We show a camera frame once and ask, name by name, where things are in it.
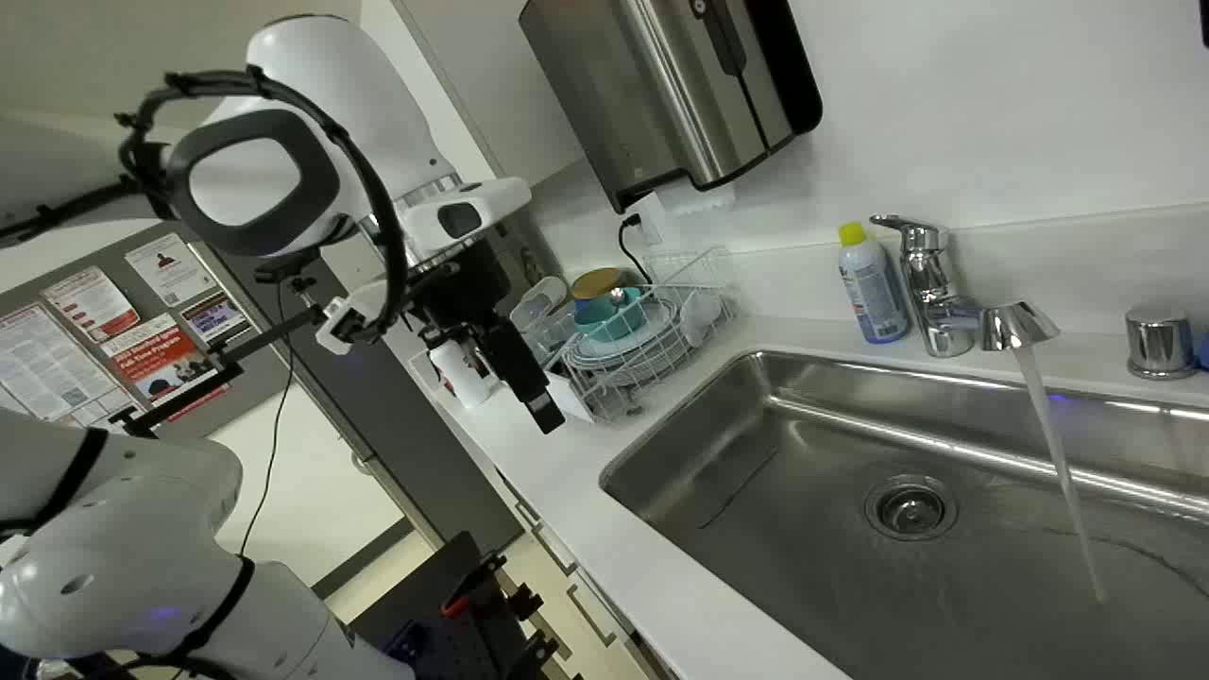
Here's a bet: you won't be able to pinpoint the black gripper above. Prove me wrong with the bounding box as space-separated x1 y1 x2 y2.
406 243 572 438

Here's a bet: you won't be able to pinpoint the chrome faucet lever handle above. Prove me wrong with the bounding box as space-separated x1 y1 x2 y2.
865 212 956 307

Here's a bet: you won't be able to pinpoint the chrome faucet body with spout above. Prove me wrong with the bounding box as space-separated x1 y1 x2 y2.
916 289 1067 361

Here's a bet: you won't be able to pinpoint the white folded sheet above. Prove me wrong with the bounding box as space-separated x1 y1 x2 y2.
545 370 597 428

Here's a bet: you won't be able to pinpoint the clear plastic container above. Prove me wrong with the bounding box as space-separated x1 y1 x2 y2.
506 275 578 370

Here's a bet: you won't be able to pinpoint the teal bowl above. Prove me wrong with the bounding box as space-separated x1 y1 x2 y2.
572 279 662 367

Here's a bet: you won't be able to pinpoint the brown round lid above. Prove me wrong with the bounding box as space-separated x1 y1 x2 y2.
567 263 641 307

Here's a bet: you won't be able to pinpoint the grey coffee machine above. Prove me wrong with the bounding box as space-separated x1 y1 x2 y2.
486 205 560 318

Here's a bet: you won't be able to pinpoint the dark grey cabinet panel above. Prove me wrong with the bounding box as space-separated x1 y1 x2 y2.
205 231 530 560

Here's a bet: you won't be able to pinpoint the beige cabinet drawer fronts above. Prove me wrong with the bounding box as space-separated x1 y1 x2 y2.
482 463 671 680

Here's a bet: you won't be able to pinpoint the black equipment stand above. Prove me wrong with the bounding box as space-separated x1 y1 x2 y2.
346 523 574 680

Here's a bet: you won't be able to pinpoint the small colourful poster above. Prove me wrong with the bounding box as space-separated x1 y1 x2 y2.
183 289 256 352

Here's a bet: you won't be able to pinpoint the steel paper towel dispenser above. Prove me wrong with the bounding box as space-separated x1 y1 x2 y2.
516 0 827 215

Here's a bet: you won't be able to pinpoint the stainless steel sink basin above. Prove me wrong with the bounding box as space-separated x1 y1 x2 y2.
597 348 1209 680

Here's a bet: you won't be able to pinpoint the soap bottle with yellow cap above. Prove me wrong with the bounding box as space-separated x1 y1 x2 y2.
836 220 916 348

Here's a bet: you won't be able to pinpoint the red and black poster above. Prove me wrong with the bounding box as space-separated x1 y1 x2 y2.
98 313 227 408

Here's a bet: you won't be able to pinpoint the white warning sign poster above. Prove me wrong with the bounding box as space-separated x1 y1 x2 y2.
121 231 220 311

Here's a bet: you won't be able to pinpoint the metal sink drain strainer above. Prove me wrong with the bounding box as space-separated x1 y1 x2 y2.
863 471 958 542

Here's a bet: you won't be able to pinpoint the red and white poster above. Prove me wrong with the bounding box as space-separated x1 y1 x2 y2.
42 263 145 343

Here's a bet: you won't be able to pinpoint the large white text poster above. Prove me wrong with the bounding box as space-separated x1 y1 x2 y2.
0 298 136 428

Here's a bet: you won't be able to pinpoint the running water stream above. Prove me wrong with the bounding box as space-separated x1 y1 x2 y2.
1009 336 1116 608

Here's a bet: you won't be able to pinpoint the chrome round cap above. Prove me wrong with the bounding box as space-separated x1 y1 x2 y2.
1123 298 1196 386

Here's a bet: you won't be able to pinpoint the white wire dish rack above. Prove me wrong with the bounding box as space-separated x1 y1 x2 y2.
553 243 736 428

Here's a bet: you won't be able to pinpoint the black power cord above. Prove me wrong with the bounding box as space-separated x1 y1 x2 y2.
612 212 662 287

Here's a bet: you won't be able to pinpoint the metal drawer handle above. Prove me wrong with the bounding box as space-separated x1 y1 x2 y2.
564 580 625 648
530 520 587 578

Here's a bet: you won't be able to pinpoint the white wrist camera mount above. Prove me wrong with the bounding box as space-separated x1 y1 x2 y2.
310 279 398 357

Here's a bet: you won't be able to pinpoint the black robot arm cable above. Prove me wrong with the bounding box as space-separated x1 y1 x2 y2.
113 65 417 352

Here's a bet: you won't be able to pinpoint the thin hanging black cable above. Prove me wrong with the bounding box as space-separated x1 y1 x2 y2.
236 375 304 560

